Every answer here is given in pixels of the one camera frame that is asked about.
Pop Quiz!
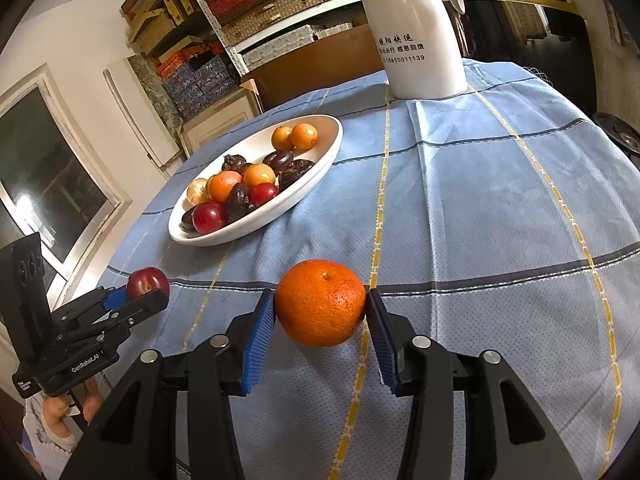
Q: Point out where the dark round wheel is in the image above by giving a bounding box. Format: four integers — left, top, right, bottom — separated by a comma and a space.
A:
592, 112, 640, 156

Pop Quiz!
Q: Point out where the stack of woven boxes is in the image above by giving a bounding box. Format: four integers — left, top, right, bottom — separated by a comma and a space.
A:
122, 0, 371, 56

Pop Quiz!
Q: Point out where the white leaning board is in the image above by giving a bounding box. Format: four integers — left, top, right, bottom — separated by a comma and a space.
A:
103, 55, 183, 168

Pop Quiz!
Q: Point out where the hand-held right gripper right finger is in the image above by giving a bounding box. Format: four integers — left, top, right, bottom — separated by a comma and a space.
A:
366, 287, 583, 480

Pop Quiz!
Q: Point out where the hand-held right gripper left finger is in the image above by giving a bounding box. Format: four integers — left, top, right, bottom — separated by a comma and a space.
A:
59, 287, 277, 480

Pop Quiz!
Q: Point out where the red apple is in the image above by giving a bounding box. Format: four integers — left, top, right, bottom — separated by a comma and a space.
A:
126, 267, 171, 303

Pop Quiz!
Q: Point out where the yellow-orange round fruit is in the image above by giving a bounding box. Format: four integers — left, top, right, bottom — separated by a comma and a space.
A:
243, 163, 277, 188

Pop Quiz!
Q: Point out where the metal shelf rack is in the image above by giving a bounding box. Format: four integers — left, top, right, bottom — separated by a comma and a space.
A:
120, 0, 576, 76

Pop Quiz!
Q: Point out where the person's left hand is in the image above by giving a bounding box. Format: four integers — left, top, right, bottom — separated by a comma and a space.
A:
42, 380, 107, 427

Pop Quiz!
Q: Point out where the medium orange tangerine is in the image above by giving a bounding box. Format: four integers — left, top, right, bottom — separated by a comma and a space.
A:
207, 170, 244, 203

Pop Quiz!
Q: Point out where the large brown water chestnut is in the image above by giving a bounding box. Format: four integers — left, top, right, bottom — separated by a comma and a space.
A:
278, 158, 317, 192

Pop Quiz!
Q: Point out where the pale yellow passion fruit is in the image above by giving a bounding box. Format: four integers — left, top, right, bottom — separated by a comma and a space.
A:
185, 178, 210, 206

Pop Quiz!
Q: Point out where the large orange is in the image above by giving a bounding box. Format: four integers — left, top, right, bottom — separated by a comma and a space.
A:
275, 259, 367, 348

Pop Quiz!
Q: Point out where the stack of blue patterned boxes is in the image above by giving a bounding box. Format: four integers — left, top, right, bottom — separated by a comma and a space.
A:
157, 52, 241, 121

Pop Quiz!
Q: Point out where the white thermos jug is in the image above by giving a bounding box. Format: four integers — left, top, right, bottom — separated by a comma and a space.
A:
352, 0, 469, 101

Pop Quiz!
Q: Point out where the person's left forearm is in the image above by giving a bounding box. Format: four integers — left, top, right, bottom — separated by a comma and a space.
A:
22, 395, 86, 478

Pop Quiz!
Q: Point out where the large red plum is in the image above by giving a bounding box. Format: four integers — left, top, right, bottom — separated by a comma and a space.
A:
192, 201, 228, 235

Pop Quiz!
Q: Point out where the brown cardboard box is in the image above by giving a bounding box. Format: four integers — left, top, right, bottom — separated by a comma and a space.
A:
240, 22, 388, 111

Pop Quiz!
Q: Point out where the white oval plate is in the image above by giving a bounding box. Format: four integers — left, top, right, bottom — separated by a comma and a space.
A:
168, 114, 344, 247

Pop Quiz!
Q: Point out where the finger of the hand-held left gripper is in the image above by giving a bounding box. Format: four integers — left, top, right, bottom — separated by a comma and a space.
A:
50, 284, 132, 333
70, 289, 170, 348

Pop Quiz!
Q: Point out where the white framed window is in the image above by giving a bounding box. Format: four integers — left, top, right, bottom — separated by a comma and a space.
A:
0, 62, 133, 301

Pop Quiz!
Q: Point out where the dark purple passion fruit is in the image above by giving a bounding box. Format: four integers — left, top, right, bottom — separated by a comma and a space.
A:
262, 150, 295, 173

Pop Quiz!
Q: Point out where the small red plum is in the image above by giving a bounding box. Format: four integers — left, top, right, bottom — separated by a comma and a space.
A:
249, 182, 280, 209

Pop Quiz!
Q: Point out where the blue checked tablecloth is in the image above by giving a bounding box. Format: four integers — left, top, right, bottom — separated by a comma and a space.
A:
100, 57, 640, 480

